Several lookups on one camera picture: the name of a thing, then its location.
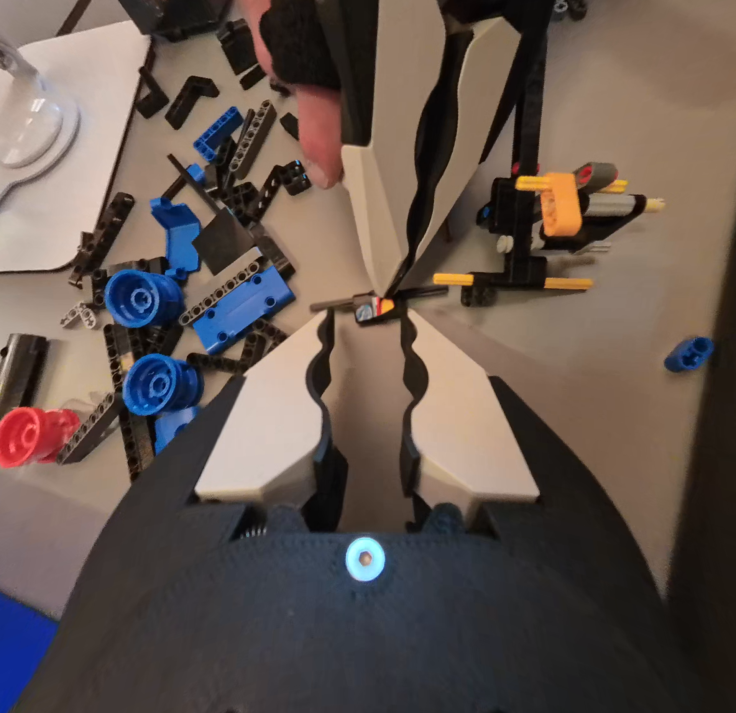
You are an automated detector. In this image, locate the black axle with printed brick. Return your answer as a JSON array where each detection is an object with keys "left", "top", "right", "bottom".
[{"left": 310, "top": 285, "right": 449, "bottom": 327}]

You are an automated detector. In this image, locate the blue angled toy beam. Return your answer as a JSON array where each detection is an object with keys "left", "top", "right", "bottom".
[{"left": 192, "top": 107, "right": 245, "bottom": 162}]

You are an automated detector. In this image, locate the person's right hand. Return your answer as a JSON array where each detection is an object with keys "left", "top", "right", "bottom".
[{"left": 233, "top": 0, "right": 346, "bottom": 189}]

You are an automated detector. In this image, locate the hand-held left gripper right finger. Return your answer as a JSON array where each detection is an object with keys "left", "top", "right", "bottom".
[{"left": 399, "top": 311, "right": 541, "bottom": 525}]

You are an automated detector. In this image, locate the black glossy toy piece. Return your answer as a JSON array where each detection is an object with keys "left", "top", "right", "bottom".
[{"left": 0, "top": 334, "right": 49, "bottom": 415}]

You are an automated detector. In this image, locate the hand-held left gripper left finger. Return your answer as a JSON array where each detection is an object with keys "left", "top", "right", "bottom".
[{"left": 194, "top": 310, "right": 349, "bottom": 531}]

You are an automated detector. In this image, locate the white book stand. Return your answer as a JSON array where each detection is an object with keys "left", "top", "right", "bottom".
[{"left": 0, "top": 20, "right": 156, "bottom": 274}]

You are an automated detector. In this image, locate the pile of black toy beams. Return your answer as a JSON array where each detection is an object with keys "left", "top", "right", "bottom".
[{"left": 57, "top": 101, "right": 300, "bottom": 484}]

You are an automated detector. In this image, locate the black angled toy beam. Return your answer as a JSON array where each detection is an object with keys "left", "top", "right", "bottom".
[
  {"left": 165, "top": 76, "right": 219, "bottom": 130},
  {"left": 136, "top": 66, "right": 170, "bottom": 119}
]

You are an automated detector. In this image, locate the black orange toy chassis assembly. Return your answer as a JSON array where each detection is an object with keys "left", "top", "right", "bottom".
[{"left": 432, "top": 23, "right": 668, "bottom": 308}]

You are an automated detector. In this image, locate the light grey short beam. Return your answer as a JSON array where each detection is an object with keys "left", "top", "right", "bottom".
[{"left": 60, "top": 301, "right": 101, "bottom": 329}]

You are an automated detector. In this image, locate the blue curved toy panel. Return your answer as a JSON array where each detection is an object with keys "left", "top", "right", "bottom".
[
  {"left": 154, "top": 405, "right": 202, "bottom": 455},
  {"left": 149, "top": 197, "right": 203, "bottom": 277}
]

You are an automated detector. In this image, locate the blue toy pin connector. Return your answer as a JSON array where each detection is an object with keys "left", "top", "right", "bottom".
[{"left": 664, "top": 336, "right": 715, "bottom": 373}]

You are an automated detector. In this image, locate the blue flat toy panel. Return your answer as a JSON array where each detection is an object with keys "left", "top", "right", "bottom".
[{"left": 192, "top": 265, "right": 297, "bottom": 354}]

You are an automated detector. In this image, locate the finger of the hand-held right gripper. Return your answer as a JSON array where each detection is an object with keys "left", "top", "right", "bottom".
[
  {"left": 342, "top": 0, "right": 461, "bottom": 297},
  {"left": 397, "top": 16, "right": 524, "bottom": 294}
]

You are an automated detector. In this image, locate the blue wheel hub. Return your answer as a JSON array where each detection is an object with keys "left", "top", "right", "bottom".
[
  {"left": 122, "top": 354, "right": 205, "bottom": 416},
  {"left": 105, "top": 269, "right": 186, "bottom": 328}
]

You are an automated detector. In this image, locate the red wheel hub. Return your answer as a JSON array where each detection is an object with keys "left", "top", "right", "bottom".
[{"left": 0, "top": 407, "right": 81, "bottom": 468}]

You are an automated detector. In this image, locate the truck print toy set box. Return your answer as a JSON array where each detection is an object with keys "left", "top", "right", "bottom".
[{"left": 103, "top": 0, "right": 237, "bottom": 41}]

